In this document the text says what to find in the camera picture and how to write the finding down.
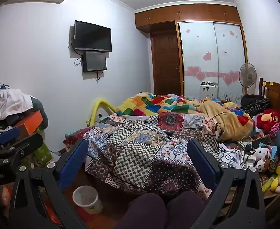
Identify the wooden overhead cabinet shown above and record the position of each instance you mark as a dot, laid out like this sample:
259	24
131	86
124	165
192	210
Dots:
190	13

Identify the person's right leg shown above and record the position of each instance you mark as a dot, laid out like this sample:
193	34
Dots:
185	210

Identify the green patterned bag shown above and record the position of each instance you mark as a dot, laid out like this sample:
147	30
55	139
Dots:
43	150

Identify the standing electric fan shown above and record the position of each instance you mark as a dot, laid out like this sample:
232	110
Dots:
248	75

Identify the brown wooden door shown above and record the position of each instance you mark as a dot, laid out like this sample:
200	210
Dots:
166	62

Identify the white cat plush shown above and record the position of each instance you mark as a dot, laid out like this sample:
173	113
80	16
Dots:
261	153

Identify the yellow plush toy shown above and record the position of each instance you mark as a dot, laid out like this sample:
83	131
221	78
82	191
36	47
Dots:
279	179

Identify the dark bottle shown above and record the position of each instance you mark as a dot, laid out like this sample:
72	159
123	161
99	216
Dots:
272	165

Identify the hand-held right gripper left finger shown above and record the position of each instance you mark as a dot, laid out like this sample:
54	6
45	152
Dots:
71	164

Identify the wooden bed headboard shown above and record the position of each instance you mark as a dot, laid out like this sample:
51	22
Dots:
277	95

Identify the colourful heart-patterned blanket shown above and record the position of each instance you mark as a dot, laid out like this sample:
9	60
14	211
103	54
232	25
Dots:
226	114

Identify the patchwork printed bedsheet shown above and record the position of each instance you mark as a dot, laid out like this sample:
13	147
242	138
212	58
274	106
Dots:
135	157

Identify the dark dried twigs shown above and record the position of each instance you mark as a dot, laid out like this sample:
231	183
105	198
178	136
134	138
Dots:
230	98

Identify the white tape roll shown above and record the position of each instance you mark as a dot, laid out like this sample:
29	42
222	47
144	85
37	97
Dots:
149	140

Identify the person's left leg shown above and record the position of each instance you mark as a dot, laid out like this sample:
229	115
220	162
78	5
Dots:
144	212

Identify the white plastic waste bin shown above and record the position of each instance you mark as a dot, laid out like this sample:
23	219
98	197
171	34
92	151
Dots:
86	199

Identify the small black wall monitor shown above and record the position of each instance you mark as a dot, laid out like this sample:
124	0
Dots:
94	61

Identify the white power strip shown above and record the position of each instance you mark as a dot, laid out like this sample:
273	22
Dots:
248	158

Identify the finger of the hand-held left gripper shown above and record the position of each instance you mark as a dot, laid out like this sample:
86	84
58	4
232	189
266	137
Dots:
8	134
25	144

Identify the dalmatian plush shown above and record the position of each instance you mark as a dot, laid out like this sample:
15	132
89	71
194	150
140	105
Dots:
259	165

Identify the white box appliance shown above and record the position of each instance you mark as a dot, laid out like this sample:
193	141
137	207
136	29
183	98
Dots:
208	91

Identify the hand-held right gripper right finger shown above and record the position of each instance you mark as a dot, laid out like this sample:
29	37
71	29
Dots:
202	163

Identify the black striped bag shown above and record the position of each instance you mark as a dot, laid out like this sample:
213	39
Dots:
255	105

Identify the person's leg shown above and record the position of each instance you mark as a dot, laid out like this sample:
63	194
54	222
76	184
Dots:
185	210
144	212

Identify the white heart-decorated sliding wardrobe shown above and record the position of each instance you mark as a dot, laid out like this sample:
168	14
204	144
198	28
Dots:
202	52

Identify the small purple black tube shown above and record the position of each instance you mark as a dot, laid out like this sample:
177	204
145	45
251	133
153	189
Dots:
166	133

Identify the yellow foam tube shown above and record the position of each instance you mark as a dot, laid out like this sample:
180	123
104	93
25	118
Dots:
99	105

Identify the red plush toy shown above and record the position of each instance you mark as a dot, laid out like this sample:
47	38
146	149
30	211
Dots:
270	119

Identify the orange box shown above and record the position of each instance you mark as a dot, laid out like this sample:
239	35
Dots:
31	124

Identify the black wall television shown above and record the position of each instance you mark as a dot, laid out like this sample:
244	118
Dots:
93	36

